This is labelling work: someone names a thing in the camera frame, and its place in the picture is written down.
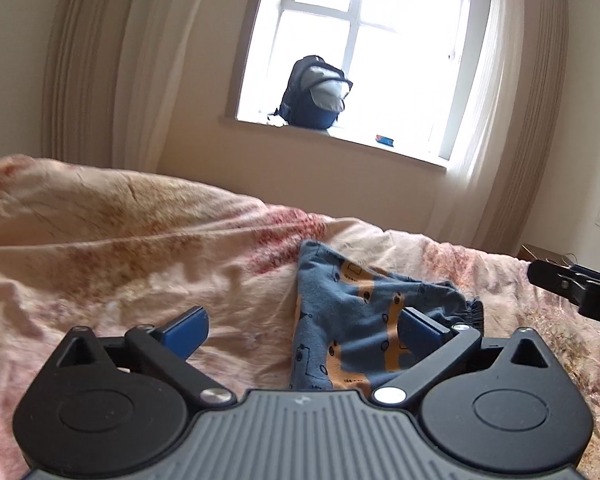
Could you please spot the small blue red box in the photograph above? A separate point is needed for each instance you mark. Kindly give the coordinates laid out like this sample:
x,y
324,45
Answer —
x,y
384,140

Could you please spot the blue orange patterned pants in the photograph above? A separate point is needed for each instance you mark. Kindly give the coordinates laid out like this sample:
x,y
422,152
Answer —
x,y
349,331

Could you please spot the beige right curtain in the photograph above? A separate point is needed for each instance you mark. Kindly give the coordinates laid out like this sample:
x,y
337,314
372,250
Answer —
x,y
501,150

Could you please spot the beige left curtain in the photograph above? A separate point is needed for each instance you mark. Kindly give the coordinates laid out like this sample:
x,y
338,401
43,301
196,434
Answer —
x,y
112,74

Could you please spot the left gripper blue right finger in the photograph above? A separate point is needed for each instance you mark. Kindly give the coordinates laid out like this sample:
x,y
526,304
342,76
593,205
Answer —
x,y
421,335

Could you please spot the pink floral bed duvet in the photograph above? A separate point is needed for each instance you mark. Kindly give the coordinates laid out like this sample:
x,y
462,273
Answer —
x,y
112,249

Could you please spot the beige curtain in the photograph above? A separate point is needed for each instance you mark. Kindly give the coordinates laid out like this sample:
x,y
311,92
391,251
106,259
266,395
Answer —
x,y
112,74
501,150

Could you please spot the brown bedside table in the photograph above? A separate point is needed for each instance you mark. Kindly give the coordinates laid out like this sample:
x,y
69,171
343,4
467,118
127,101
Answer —
x,y
529,252

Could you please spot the white window frame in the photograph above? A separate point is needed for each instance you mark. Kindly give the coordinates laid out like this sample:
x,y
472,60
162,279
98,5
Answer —
x,y
412,64

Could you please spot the dark blue grey backpack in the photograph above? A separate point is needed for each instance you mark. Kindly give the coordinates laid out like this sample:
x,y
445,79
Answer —
x,y
315,94

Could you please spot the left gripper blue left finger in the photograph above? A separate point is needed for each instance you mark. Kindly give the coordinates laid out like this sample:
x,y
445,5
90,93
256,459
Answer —
x,y
186,333

